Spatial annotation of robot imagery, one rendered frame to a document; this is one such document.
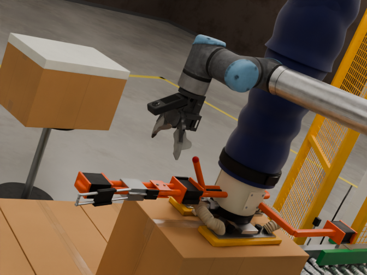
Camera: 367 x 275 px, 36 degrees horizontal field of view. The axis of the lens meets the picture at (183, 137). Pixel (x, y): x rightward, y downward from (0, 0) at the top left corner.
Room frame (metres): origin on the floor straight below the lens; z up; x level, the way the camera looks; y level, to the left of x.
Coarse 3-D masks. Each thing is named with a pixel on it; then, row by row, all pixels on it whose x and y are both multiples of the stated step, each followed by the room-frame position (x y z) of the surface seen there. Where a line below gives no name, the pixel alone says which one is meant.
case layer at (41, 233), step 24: (0, 216) 2.05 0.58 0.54; (24, 216) 2.12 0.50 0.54; (48, 216) 2.20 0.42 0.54; (72, 216) 2.28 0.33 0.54; (96, 216) 2.37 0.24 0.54; (0, 240) 1.89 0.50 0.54; (24, 240) 1.95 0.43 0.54; (48, 240) 2.02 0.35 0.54; (72, 240) 2.09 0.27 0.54; (96, 240) 2.16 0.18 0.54; (0, 264) 1.75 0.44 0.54; (24, 264) 1.80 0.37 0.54; (48, 264) 1.86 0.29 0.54; (72, 264) 1.92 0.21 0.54; (96, 264) 1.99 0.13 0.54
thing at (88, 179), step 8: (80, 176) 1.51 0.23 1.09; (88, 176) 1.52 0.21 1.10; (96, 176) 1.54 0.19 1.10; (104, 176) 1.56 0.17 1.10; (88, 184) 1.47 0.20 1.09; (96, 184) 1.49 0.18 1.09; (104, 184) 1.51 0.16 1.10; (112, 184) 1.52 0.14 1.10; (80, 192) 1.49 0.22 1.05; (88, 192) 1.48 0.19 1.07
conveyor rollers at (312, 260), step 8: (312, 264) 2.82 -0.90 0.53; (344, 264) 2.98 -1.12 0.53; (352, 264) 2.99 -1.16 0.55; (360, 264) 3.03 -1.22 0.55; (304, 272) 2.64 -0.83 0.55; (312, 272) 2.70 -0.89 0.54; (320, 272) 2.77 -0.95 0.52; (328, 272) 2.75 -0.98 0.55; (336, 272) 2.81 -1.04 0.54; (344, 272) 2.87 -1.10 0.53; (352, 272) 2.93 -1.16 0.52; (360, 272) 2.92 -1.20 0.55
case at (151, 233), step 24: (120, 216) 1.85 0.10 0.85; (144, 216) 1.76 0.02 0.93; (168, 216) 1.80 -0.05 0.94; (192, 216) 1.87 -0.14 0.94; (264, 216) 2.14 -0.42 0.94; (120, 240) 1.81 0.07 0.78; (144, 240) 1.72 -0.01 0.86; (168, 240) 1.64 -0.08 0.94; (192, 240) 1.69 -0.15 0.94; (288, 240) 2.00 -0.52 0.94; (120, 264) 1.78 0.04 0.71; (144, 264) 1.68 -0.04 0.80; (168, 264) 1.60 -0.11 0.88; (192, 264) 1.59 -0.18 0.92; (216, 264) 1.66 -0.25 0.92; (240, 264) 1.73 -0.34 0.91; (264, 264) 1.80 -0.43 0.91; (288, 264) 1.88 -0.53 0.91
